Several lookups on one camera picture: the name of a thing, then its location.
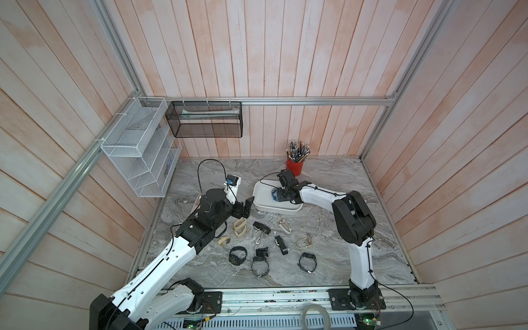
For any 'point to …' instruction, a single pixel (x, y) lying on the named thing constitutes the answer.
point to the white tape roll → (311, 306)
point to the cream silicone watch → (240, 226)
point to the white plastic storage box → (263, 202)
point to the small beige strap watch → (224, 240)
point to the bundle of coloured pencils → (298, 151)
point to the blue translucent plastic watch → (274, 194)
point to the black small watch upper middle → (262, 251)
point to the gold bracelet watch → (304, 242)
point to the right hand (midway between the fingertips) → (282, 192)
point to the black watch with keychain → (260, 226)
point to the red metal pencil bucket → (295, 168)
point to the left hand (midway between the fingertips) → (242, 197)
